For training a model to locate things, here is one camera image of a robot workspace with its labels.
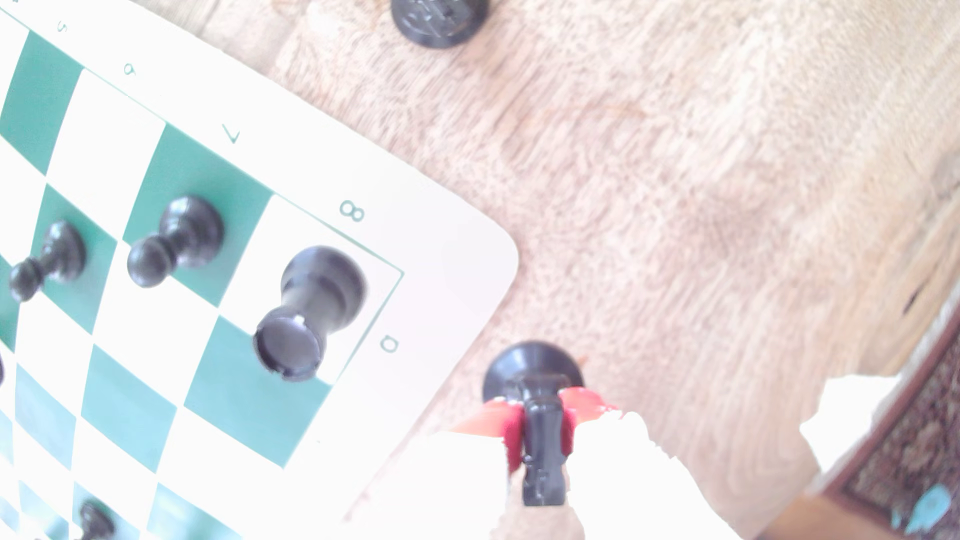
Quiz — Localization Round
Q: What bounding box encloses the dark patterned rug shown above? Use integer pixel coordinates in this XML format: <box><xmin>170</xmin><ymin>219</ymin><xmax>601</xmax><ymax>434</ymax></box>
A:
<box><xmin>821</xmin><ymin>300</ymin><xmax>960</xmax><ymax>540</ymax></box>

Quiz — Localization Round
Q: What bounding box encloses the black chess piece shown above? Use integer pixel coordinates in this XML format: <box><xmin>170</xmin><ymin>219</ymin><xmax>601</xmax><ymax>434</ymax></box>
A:
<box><xmin>390</xmin><ymin>0</ymin><xmax>491</xmax><ymax>50</ymax></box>

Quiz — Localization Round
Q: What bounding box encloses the black chess rook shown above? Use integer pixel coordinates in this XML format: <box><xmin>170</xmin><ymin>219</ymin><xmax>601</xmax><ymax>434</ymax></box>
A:
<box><xmin>252</xmin><ymin>246</ymin><xmax>369</xmax><ymax>382</ymax></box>

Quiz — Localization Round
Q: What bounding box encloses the green and white chess mat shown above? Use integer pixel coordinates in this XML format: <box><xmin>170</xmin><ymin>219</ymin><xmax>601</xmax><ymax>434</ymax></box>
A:
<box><xmin>0</xmin><ymin>0</ymin><xmax>520</xmax><ymax>540</ymax></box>

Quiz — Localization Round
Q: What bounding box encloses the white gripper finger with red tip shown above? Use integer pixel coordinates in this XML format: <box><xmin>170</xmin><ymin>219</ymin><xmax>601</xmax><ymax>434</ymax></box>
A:
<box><xmin>345</xmin><ymin>397</ymin><xmax>526</xmax><ymax>540</ymax></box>
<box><xmin>558</xmin><ymin>386</ymin><xmax>745</xmax><ymax>540</ymax></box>

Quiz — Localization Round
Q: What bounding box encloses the black chess knight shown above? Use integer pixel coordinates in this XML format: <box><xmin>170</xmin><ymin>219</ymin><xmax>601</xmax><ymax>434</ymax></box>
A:
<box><xmin>483</xmin><ymin>341</ymin><xmax>586</xmax><ymax>508</ymax></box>

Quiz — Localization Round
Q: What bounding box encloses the white crumpled object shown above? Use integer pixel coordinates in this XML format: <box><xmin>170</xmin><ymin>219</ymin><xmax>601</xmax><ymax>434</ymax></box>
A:
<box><xmin>798</xmin><ymin>373</ymin><xmax>901</xmax><ymax>475</ymax></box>

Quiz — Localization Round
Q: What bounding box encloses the black chess pawn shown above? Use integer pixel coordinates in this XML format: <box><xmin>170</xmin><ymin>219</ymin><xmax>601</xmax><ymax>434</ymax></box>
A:
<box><xmin>77</xmin><ymin>498</ymin><xmax>118</xmax><ymax>540</ymax></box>
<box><xmin>8</xmin><ymin>220</ymin><xmax>87</xmax><ymax>304</ymax></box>
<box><xmin>126</xmin><ymin>195</ymin><xmax>225</xmax><ymax>289</ymax></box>

